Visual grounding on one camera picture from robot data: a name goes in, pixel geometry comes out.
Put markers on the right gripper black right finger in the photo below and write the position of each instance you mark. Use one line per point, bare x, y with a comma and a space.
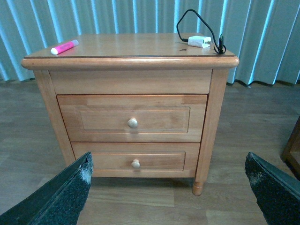
277, 193

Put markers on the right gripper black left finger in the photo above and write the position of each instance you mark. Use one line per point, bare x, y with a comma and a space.
57, 202

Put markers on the wooden drawer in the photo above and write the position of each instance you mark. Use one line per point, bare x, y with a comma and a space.
133, 118
140, 160

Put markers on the pink highlighter marker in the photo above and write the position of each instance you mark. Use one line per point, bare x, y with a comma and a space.
64, 47

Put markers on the dark wooden furniture edge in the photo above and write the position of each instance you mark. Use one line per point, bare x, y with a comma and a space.
291, 153

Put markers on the wooden nightstand cabinet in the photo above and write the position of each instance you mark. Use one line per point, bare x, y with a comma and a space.
134, 64

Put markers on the white charger plug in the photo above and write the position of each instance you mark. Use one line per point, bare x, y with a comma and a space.
199, 41

